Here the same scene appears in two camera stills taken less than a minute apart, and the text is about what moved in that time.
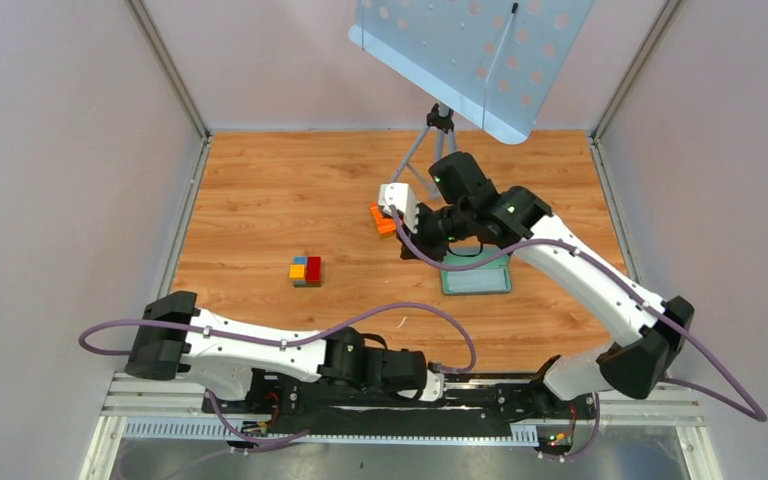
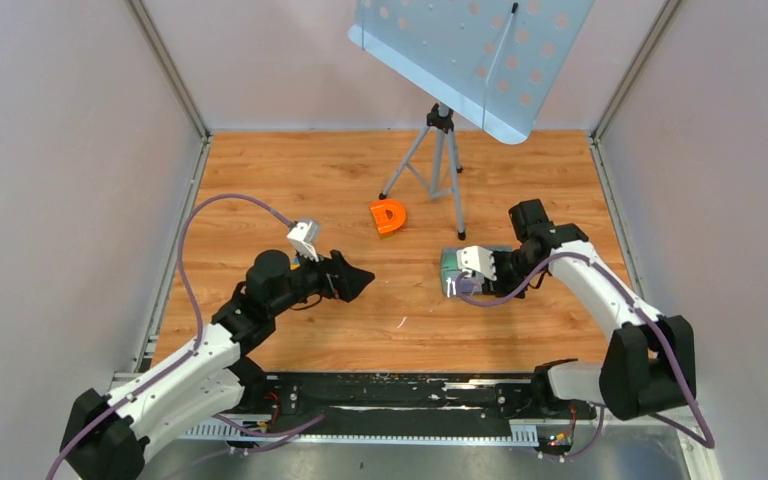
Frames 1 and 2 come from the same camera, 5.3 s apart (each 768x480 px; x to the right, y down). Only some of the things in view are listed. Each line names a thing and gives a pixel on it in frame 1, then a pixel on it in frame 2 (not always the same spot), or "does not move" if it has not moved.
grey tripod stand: x=440 y=120 does not move
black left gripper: x=402 y=392 → x=338 y=279
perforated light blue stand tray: x=490 y=63 does not move
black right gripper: x=420 y=240 → x=501 y=287
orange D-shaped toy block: x=387 y=225 does not move
